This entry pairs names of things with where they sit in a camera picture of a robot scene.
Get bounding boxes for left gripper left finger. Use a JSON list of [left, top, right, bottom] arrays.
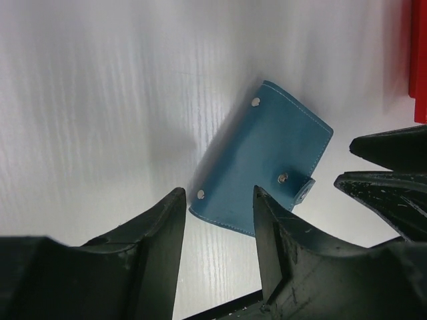
[[1, 187, 186, 319]]

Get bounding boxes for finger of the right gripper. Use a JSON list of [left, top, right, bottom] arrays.
[[334, 171, 426, 242], [350, 125, 426, 172]]

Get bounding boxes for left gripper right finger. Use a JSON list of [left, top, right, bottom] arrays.
[[253, 186, 426, 319]]

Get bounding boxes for blue leather card holder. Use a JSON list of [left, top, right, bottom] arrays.
[[189, 80, 334, 236]]

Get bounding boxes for red plastic bin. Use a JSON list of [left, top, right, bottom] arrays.
[[408, 0, 426, 124]]

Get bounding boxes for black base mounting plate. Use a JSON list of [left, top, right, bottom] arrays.
[[185, 290, 271, 320]]

